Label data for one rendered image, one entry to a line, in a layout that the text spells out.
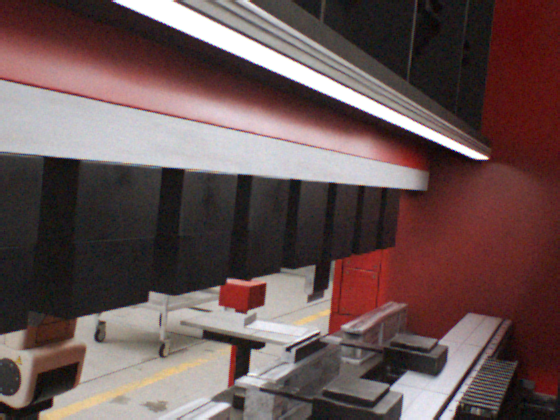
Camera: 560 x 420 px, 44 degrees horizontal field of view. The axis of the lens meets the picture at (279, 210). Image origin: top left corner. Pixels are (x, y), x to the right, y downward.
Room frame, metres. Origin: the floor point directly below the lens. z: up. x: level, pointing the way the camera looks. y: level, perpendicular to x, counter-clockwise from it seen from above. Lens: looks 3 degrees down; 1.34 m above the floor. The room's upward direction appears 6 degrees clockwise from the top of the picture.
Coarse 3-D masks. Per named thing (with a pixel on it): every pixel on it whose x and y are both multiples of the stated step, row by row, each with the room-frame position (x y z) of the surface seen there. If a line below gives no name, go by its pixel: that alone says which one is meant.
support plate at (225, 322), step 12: (216, 312) 1.65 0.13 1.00; (228, 312) 1.66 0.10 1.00; (180, 324) 1.52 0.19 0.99; (192, 324) 1.51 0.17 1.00; (204, 324) 1.51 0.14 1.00; (216, 324) 1.52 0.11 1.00; (228, 324) 1.53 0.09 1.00; (240, 324) 1.54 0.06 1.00; (288, 324) 1.59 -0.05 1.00; (240, 336) 1.46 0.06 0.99; (252, 336) 1.45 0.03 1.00; (264, 336) 1.45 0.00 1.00; (276, 336) 1.46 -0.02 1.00; (288, 336) 1.47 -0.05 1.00
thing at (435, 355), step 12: (324, 336) 1.49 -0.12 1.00; (408, 336) 1.43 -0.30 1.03; (420, 336) 1.45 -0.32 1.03; (360, 348) 1.43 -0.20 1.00; (372, 348) 1.42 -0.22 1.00; (384, 348) 1.37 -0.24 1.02; (396, 348) 1.37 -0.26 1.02; (408, 348) 1.36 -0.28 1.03; (420, 348) 1.35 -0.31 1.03; (432, 348) 1.38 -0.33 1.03; (444, 348) 1.41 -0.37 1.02; (384, 360) 1.37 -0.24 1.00; (396, 360) 1.36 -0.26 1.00; (408, 360) 1.35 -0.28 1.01; (420, 360) 1.34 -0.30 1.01; (432, 360) 1.33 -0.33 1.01; (444, 360) 1.41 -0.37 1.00; (420, 372) 1.34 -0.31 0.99; (432, 372) 1.33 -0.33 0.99
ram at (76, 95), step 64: (0, 0) 0.59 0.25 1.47; (0, 64) 0.59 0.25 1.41; (64, 64) 0.67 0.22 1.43; (128, 64) 0.76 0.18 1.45; (192, 64) 0.88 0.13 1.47; (0, 128) 0.60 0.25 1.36; (64, 128) 0.67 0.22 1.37; (128, 128) 0.77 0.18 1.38; (192, 128) 0.89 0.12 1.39; (256, 128) 1.06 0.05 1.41; (320, 128) 1.31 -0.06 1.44
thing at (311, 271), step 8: (320, 264) 1.47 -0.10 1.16; (328, 264) 1.52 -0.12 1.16; (312, 272) 1.44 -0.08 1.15; (320, 272) 1.48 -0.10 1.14; (328, 272) 1.52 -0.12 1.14; (312, 280) 1.44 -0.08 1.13; (320, 280) 1.48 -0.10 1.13; (328, 280) 1.53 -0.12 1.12; (304, 288) 1.45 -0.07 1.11; (312, 288) 1.44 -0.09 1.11; (320, 288) 1.49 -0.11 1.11; (312, 296) 1.47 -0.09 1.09; (320, 296) 1.52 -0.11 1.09
